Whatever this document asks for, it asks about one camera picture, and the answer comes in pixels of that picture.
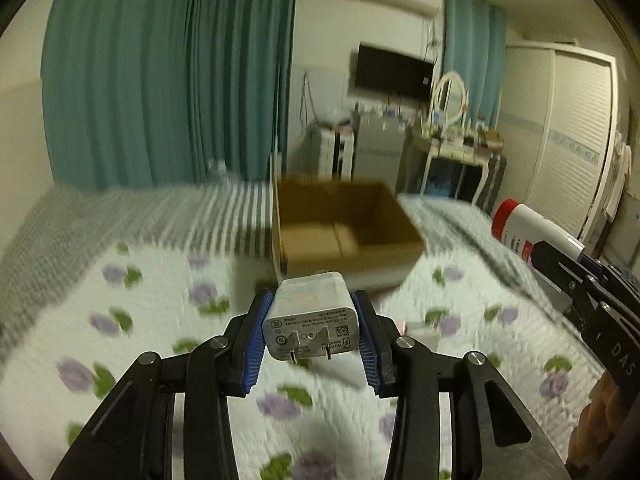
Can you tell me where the white bottle red cap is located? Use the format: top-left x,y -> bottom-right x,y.
491,198 -> 585,263

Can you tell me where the white usb power adapter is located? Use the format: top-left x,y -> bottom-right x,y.
262,272 -> 359,362

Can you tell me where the right hand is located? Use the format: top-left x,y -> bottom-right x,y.
567,372 -> 629,470

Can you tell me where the brown cardboard box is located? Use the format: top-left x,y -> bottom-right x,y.
271,177 -> 425,292

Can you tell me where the white dressing table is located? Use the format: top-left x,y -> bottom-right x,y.
400,126 -> 506,212

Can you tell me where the white louvered wardrobe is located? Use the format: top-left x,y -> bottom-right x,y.
497,42 -> 618,240

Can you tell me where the grey checked bed sheet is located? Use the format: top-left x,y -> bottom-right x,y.
1,183 -> 566,360

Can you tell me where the silver mini fridge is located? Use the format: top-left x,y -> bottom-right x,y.
352,114 -> 406,191

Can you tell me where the white suitcase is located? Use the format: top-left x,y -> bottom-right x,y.
310,127 -> 356,181

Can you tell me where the white oval vanity mirror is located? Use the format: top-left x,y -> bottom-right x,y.
428,70 -> 469,129

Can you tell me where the clear water jug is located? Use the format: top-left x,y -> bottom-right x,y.
207,158 -> 236,185

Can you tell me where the green window curtain right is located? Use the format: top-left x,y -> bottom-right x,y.
442,0 -> 506,128

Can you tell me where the large green curtain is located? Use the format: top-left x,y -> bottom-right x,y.
41,0 -> 295,191

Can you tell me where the black wall television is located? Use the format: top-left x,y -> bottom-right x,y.
354,44 -> 434,102

